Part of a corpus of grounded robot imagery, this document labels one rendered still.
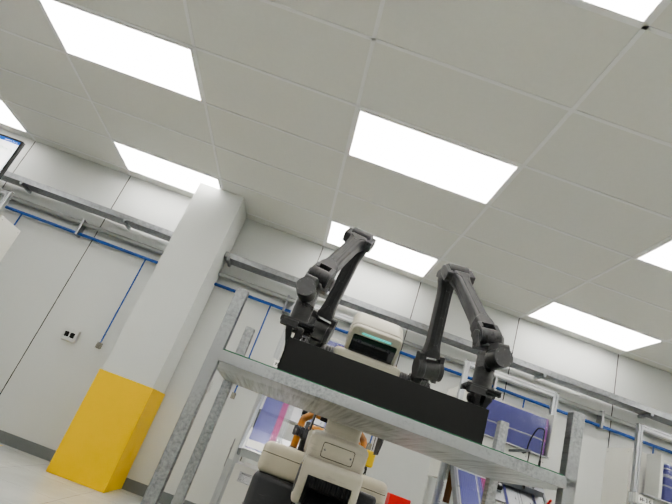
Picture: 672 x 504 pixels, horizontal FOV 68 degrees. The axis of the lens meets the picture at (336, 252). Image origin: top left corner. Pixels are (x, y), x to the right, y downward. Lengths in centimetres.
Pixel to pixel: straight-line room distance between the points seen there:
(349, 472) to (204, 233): 374
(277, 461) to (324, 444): 31
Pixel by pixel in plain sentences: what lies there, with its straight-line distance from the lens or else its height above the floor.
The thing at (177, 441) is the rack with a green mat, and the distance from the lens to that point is 120.
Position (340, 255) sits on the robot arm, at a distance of 162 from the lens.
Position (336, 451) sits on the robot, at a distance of 195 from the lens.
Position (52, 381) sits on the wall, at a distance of 578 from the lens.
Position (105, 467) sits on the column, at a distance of 498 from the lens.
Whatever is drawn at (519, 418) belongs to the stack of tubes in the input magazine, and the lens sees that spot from 423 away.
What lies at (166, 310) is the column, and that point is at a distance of 506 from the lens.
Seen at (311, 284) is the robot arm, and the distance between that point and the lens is 140.
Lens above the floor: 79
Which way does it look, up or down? 23 degrees up
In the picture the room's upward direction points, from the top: 21 degrees clockwise
